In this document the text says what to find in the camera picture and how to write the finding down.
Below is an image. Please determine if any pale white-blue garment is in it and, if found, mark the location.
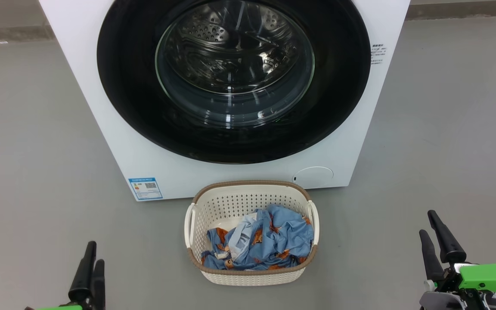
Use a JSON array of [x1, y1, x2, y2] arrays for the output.
[[226, 213, 260, 260]]

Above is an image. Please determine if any white front-load washing machine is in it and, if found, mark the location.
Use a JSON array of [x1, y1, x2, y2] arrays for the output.
[[38, 0, 411, 202]]

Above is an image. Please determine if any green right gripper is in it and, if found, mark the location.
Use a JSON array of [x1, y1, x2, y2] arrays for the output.
[[419, 210, 496, 310]]

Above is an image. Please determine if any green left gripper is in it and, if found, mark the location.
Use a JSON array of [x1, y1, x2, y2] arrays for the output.
[[24, 241, 106, 310]]

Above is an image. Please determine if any blue energy label sticker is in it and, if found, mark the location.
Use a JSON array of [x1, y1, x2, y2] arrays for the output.
[[128, 177, 163, 202]]

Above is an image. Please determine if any black glass washer door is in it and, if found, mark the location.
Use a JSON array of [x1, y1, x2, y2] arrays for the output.
[[96, 0, 372, 164]]

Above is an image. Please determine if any small printed text label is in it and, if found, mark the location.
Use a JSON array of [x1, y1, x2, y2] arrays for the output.
[[371, 43, 387, 66]]

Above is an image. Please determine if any stainless steel washing machine drum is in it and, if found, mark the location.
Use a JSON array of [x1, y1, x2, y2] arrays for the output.
[[162, 0, 307, 95]]

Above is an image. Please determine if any blue orange-patterned garment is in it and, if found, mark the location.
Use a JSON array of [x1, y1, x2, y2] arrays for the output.
[[201, 205, 315, 271]]

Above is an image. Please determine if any cream perforated laundry basket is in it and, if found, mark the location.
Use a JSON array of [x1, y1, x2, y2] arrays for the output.
[[184, 180, 320, 287]]

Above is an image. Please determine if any round white filter cover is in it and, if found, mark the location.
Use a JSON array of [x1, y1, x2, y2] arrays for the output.
[[293, 166, 334, 189]]

